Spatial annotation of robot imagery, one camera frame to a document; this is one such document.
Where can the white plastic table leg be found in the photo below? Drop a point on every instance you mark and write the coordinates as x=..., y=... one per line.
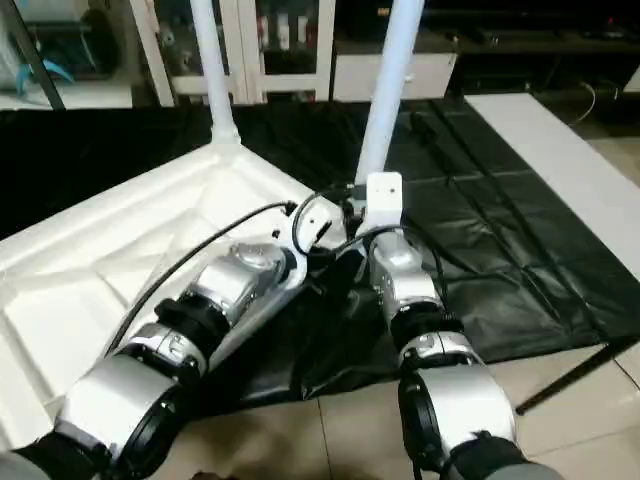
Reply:
x=213, y=65
x=385, y=90

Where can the white drawer unit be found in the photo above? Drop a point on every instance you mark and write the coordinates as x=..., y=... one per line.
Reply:
x=395, y=72

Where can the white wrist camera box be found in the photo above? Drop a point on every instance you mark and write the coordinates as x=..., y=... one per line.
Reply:
x=318, y=225
x=382, y=200

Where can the black metal bench leg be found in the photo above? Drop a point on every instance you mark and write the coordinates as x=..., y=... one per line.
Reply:
x=575, y=380

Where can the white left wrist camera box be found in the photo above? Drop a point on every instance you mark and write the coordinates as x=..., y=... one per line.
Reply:
x=318, y=225

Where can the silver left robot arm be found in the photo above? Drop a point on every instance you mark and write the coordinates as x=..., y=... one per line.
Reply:
x=210, y=310

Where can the white plastic table top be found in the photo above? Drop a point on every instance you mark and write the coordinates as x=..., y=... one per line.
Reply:
x=100, y=270

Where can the white glass door cabinet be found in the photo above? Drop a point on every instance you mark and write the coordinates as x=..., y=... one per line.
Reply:
x=250, y=45

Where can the white flat board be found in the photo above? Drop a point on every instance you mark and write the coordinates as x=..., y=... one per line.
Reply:
x=570, y=160

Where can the teal plastic object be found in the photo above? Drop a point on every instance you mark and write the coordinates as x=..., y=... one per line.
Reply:
x=45, y=70

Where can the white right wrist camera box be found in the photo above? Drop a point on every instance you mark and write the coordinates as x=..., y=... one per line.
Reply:
x=382, y=200

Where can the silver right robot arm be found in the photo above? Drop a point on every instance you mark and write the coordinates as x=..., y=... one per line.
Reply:
x=420, y=330

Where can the grey metal pole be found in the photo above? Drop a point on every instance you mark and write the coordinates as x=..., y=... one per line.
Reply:
x=35, y=50

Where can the black work mat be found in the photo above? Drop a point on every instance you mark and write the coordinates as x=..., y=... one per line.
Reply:
x=480, y=230

